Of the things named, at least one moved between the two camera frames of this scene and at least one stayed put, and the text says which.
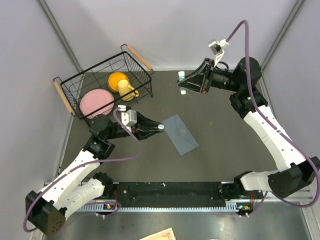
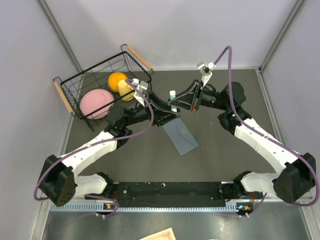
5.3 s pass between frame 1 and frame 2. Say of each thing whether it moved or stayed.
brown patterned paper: stayed
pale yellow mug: stayed
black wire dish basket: stayed
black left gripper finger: moved
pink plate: stayed
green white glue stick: moved
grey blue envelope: stayed
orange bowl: stayed
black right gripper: moved
